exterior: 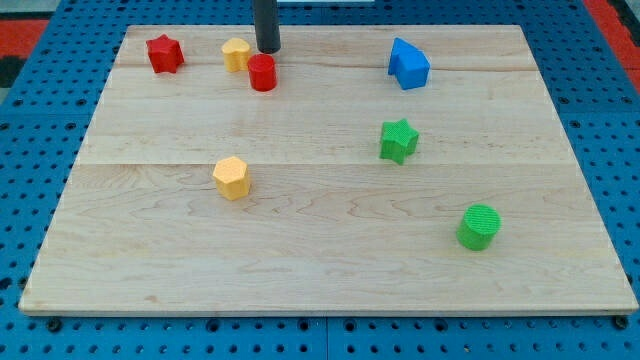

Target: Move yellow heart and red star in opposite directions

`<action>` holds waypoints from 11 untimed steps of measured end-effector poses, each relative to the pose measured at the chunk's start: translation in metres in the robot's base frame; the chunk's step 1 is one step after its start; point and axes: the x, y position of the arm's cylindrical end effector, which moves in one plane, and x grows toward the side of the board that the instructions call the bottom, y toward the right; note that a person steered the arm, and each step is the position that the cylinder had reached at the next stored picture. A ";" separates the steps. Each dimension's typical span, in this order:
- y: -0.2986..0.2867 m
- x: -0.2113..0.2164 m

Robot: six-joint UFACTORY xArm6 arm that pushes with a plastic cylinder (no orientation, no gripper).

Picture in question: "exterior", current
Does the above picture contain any green star block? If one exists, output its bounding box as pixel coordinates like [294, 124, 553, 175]
[379, 118, 419, 165]

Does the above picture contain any yellow heart block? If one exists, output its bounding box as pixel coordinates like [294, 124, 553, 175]
[221, 37, 251, 72]

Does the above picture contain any red star block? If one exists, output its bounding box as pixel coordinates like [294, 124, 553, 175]
[146, 34, 184, 73]

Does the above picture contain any light wooden board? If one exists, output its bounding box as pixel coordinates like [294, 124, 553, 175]
[19, 25, 638, 317]

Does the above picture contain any yellow hexagon block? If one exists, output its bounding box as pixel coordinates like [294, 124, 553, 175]
[212, 156, 251, 201]

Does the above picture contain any red cylinder block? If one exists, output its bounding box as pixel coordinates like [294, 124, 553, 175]
[247, 54, 277, 92]

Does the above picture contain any blue house-shaped block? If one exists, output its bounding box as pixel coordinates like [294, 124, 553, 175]
[388, 37, 431, 90]

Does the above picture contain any green cylinder block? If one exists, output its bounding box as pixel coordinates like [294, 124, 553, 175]
[456, 204, 502, 251]

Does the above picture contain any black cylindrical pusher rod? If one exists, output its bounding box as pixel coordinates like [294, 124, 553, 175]
[252, 0, 281, 54]

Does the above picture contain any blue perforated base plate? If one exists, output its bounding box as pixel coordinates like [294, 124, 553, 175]
[1, 0, 639, 359]

